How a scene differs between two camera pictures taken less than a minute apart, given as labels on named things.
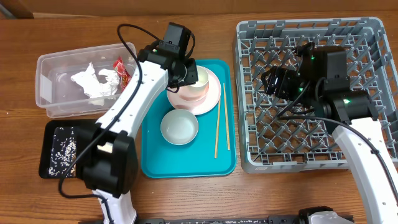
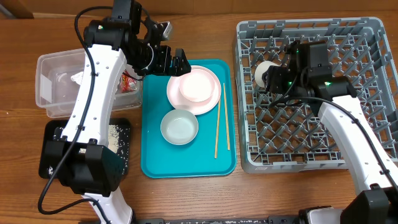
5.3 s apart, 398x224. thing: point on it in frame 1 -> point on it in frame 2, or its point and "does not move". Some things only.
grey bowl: (179, 127) does not move
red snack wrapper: (125, 77) does not move
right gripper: (282, 75) does not move
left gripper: (192, 74) -> (162, 66)
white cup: (202, 85) -> (260, 69)
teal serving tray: (212, 153) does not move
